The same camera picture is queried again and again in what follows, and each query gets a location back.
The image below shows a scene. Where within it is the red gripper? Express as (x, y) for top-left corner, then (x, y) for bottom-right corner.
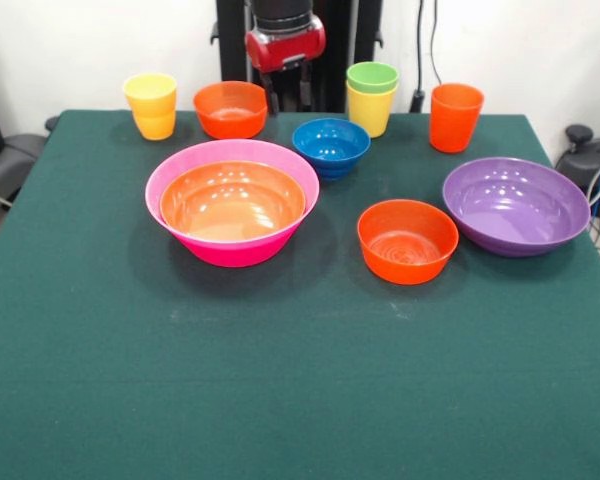
(244, 16), (328, 117)

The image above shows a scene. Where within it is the small orange plastic bowl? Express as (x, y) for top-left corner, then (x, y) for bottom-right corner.
(192, 80), (270, 141)
(356, 198), (460, 287)

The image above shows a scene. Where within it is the blue plastic bowl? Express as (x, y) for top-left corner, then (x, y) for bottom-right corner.
(291, 117), (372, 182)

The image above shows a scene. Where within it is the green plastic cup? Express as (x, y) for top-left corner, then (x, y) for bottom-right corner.
(345, 61), (401, 96)

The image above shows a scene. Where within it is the yellow plastic cup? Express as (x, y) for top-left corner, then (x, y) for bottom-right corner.
(122, 72), (178, 117)
(346, 80), (399, 140)

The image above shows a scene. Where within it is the large orange plastic bowl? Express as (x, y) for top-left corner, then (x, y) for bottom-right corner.
(159, 160), (307, 244)

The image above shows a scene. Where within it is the large pink plastic bowl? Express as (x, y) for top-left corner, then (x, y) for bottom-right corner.
(144, 138), (321, 269)

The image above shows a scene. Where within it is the light orange plastic cup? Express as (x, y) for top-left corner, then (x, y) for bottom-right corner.
(132, 107), (177, 142)

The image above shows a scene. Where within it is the purple plastic bowl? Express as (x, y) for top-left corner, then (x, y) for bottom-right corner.
(441, 156), (592, 259)

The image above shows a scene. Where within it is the black stand base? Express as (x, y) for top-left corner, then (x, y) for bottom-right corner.
(0, 115), (61, 206)
(553, 124), (600, 221)

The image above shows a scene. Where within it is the dark green tablecloth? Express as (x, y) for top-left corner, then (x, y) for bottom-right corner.
(0, 108), (600, 480)

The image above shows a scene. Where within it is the thick black cable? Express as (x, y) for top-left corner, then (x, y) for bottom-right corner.
(410, 0), (427, 114)

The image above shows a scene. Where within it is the thin black cable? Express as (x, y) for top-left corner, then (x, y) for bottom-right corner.
(429, 0), (445, 86)

